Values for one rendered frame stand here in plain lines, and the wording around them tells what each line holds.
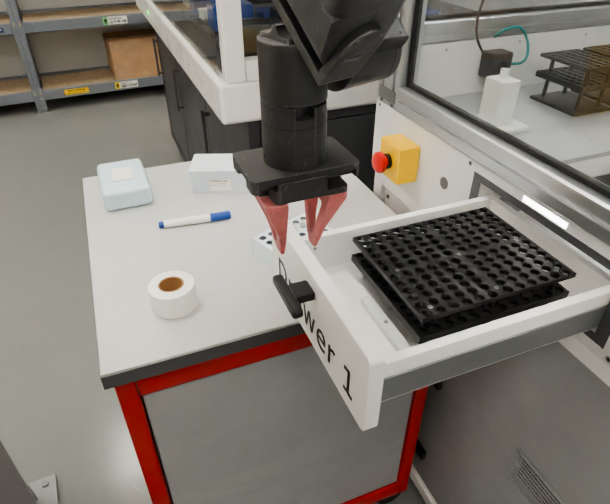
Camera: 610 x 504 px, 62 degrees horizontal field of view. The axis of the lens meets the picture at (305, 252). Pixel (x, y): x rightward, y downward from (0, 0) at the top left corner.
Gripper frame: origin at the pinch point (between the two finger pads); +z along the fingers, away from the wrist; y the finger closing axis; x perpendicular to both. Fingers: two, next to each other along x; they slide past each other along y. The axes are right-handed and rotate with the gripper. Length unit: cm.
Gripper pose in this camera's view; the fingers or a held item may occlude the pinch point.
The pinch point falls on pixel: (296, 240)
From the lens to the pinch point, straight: 51.3
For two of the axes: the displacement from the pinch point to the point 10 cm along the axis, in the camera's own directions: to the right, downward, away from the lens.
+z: 0.1, 8.1, 5.9
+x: -3.8, -5.4, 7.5
